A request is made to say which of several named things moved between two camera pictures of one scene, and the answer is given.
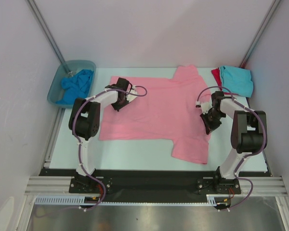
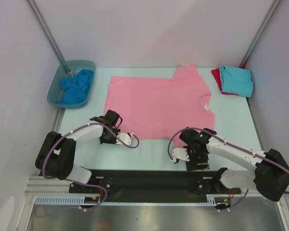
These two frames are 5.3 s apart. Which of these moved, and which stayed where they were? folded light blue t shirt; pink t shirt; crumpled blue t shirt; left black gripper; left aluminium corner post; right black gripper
Moved: left black gripper; right black gripper
Stayed: folded light blue t shirt; crumpled blue t shirt; left aluminium corner post; pink t shirt
